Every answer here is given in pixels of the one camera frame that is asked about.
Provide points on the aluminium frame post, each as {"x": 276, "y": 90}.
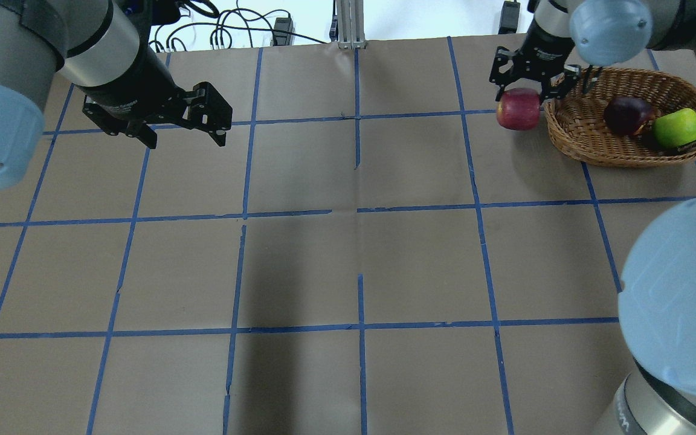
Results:
{"x": 347, "y": 28}

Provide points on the bright red apple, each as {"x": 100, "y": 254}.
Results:
{"x": 518, "y": 109}

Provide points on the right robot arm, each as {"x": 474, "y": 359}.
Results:
{"x": 526, "y": 339}

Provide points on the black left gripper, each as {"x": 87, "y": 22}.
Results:
{"x": 132, "y": 82}

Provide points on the dark red apple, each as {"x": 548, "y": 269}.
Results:
{"x": 628, "y": 116}

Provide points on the woven wicker basket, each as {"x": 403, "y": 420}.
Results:
{"x": 576, "y": 126}

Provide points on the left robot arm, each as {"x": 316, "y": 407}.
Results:
{"x": 101, "y": 47}

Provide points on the green apple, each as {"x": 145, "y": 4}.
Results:
{"x": 676, "y": 129}

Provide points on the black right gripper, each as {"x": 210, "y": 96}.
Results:
{"x": 548, "y": 42}

